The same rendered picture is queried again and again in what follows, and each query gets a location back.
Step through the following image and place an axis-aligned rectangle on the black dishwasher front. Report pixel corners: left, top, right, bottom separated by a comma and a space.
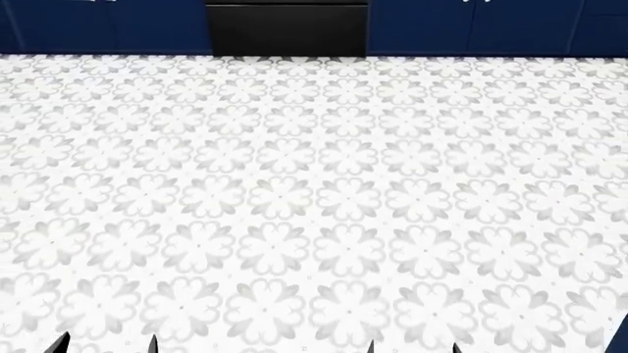
204, 0, 371, 59

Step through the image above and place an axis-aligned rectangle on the navy blue furniture corner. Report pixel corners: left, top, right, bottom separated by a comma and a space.
603, 313, 628, 353

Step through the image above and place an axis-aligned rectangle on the navy blue base cabinet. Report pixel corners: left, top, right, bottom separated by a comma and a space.
366, 0, 628, 59
0, 0, 214, 57

